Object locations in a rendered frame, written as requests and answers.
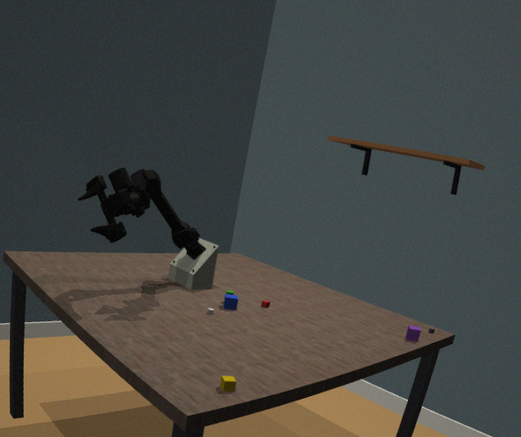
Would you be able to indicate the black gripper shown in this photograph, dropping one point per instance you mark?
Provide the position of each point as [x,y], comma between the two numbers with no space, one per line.
[112,231]

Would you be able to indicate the purple block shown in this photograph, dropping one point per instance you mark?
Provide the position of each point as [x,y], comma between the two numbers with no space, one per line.
[413,333]

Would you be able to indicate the blue block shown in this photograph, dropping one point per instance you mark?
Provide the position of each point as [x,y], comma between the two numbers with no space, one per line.
[230,302]

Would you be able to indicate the small yellow block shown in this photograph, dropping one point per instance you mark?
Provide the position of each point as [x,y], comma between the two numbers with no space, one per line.
[228,383]

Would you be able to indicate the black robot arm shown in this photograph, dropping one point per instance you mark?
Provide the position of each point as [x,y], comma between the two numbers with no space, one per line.
[133,196]

